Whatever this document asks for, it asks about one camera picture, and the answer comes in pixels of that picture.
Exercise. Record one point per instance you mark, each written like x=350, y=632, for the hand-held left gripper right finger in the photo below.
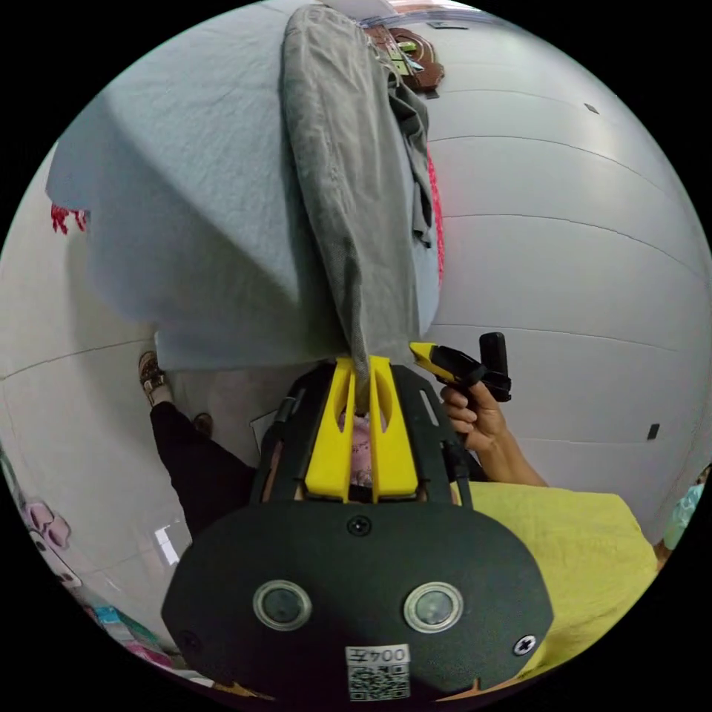
x=392, y=456

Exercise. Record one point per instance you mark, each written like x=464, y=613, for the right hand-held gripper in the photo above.
x=459, y=368

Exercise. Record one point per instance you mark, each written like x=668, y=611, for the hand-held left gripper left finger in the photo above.
x=329, y=450

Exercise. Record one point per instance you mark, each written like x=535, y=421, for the gray pants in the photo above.
x=345, y=167

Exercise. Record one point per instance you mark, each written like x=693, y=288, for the person's right forearm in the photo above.
x=509, y=464

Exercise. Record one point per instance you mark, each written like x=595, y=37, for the person's right hand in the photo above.
x=481, y=414

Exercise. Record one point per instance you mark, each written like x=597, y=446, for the person's body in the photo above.
x=556, y=545

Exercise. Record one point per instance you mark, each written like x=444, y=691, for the bed with light blue sheet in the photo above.
x=194, y=194

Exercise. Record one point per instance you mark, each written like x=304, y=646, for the brown bag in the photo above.
x=425, y=69

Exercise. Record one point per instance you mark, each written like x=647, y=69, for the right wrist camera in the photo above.
x=493, y=356

